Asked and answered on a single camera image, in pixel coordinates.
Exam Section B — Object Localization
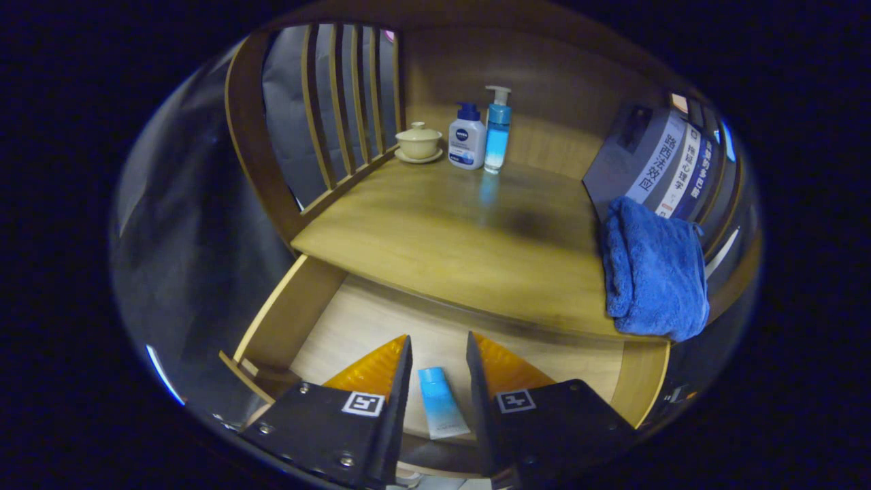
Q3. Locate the grey book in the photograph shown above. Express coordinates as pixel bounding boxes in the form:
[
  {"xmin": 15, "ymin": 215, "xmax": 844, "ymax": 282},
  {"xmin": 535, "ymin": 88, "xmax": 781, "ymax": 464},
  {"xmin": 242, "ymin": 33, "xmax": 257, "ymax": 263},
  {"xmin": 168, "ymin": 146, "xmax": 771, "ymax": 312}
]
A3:
[{"xmin": 582, "ymin": 102, "xmax": 688, "ymax": 218}]

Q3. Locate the white lotion bottle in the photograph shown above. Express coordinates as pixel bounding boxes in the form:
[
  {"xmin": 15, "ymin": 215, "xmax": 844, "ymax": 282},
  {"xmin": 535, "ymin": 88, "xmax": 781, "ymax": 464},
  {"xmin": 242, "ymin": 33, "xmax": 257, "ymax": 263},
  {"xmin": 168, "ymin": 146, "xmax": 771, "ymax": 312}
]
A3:
[{"xmin": 448, "ymin": 102, "xmax": 487, "ymax": 170}]

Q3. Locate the wooden drawer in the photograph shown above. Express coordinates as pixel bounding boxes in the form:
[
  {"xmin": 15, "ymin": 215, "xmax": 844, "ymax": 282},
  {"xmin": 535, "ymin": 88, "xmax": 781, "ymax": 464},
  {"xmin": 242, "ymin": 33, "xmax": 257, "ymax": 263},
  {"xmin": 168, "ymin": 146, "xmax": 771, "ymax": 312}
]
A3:
[{"xmin": 219, "ymin": 255, "xmax": 672, "ymax": 477}]

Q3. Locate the wooden cabinet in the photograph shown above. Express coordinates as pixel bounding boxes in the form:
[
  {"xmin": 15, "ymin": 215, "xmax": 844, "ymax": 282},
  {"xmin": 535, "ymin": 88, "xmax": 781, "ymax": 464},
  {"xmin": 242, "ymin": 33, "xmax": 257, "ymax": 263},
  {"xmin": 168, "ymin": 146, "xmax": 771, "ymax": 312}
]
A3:
[{"xmin": 225, "ymin": 14, "xmax": 763, "ymax": 436}]

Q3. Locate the wooden countertop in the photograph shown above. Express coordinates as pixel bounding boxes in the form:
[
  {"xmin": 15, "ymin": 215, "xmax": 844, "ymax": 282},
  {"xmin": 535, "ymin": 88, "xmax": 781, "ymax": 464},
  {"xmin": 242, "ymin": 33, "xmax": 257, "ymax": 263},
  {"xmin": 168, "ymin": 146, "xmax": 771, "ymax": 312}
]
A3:
[{"xmin": 291, "ymin": 153, "xmax": 671, "ymax": 339}]

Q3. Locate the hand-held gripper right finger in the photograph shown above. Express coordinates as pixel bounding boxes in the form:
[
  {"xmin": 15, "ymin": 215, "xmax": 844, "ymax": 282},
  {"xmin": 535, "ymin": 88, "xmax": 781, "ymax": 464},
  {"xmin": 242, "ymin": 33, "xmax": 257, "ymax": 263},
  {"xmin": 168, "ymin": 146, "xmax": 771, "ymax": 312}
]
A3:
[{"xmin": 466, "ymin": 331, "xmax": 637, "ymax": 489}]

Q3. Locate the white book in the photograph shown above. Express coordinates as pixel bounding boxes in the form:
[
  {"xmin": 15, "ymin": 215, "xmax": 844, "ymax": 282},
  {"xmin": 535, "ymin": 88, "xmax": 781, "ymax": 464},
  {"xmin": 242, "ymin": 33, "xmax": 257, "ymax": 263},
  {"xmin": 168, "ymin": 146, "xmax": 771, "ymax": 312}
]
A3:
[{"xmin": 657, "ymin": 122, "xmax": 703, "ymax": 218}]

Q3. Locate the blue and white tube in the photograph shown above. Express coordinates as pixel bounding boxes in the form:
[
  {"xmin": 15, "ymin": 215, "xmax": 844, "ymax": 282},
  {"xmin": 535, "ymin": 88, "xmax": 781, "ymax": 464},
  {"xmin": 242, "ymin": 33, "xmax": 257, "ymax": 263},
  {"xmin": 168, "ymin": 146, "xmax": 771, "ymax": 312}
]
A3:
[{"xmin": 417, "ymin": 367, "xmax": 472, "ymax": 440}]

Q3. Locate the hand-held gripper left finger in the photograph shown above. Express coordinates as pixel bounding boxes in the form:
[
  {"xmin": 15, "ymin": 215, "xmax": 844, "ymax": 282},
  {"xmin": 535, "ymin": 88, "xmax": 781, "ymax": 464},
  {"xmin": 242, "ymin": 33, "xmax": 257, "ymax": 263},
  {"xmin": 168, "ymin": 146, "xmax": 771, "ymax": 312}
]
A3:
[{"xmin": 238, "ymin": 335, "xmax": 414, "ymax": 489}]

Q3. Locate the blue pump bottle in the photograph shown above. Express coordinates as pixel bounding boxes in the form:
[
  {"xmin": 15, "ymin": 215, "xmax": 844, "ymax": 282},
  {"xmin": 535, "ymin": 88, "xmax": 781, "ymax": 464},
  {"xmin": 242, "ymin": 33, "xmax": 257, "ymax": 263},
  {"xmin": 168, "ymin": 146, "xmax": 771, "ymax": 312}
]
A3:
[{"xmin": 484, "ymin": 85, "xmax": 512, "ymax": 174}]

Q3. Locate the cream lidded teacup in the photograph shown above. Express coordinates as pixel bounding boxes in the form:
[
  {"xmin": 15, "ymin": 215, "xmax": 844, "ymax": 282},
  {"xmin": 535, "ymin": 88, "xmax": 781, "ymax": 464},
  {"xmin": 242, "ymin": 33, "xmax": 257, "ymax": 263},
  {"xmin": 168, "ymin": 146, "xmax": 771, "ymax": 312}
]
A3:
[{"xmin": 395, "ymin": 122, "xmax": 444, "ymax": 165}]

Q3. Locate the blue towel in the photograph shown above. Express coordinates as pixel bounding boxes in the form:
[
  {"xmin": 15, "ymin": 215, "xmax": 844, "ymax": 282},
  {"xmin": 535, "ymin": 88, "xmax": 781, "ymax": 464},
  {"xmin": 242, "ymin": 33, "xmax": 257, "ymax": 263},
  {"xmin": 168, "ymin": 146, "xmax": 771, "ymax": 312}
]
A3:
[{"xmin": 600, "ymin": 197, "xmax": 710, "ymax": 342}]

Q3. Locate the black backdrop cloth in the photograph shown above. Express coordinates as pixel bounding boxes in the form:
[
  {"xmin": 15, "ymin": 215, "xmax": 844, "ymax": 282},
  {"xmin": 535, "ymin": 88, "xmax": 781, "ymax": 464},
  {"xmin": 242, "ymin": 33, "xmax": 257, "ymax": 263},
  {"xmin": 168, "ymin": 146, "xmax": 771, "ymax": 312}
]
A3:
[{"xmin": 112, "ymin": 27, "xmax": 402, "ymax": 409}]

